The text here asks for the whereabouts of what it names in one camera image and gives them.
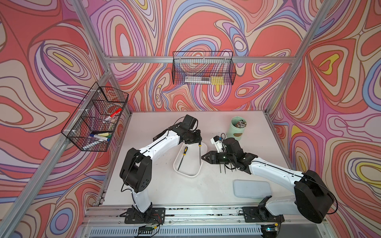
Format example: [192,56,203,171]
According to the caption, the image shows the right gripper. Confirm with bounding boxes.
[201,151,235,165]

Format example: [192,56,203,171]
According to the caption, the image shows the file tool five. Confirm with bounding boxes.
[198,142,202,167]

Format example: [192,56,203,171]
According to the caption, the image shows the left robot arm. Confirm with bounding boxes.
[120,115,202,215]

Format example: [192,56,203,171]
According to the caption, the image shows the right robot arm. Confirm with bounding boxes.
[201,138,337,224]

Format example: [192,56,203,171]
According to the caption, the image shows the file tool six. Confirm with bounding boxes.
[177,146,188,171]

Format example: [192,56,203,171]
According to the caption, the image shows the white plastic storage box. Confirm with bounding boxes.
[173,142,207,178]

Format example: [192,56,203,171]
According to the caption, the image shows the translucent box lid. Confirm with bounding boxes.
[233,179,272,198]

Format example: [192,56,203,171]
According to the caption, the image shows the yellow box in basket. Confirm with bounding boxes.
[210,76,225,85]

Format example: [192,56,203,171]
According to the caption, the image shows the black stapler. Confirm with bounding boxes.
[153,132,166,141]

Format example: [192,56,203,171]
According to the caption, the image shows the green pen cup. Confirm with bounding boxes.
[227,116,247,141]

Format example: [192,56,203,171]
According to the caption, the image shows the pens in cup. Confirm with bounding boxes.
[235,120,247,129]

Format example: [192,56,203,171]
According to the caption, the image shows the red marker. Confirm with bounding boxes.
[105,108,122,121]

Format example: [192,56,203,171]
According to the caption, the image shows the blue white marker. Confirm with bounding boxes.
[90,134,110,141]

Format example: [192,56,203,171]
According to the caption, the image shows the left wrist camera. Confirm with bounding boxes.
[181,115,198,131]

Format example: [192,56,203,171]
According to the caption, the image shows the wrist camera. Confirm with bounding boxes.
[210,135,225,153]
[181,115,198,131]

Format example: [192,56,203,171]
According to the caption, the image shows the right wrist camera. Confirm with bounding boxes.
[210,135,225,153]

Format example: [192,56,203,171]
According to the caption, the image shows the black wire basket back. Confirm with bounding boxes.
[172,50,237,85]

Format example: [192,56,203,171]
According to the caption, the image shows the black wire basket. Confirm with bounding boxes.
[61,82,129,152]
[172,50,237,85]

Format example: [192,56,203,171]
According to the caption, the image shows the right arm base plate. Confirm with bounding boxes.
[239,195,285,224]

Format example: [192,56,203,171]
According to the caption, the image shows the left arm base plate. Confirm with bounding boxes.
[120,207,166,225]

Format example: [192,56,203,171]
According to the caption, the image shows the black wire basket left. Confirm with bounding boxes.
[61,82,129,152]

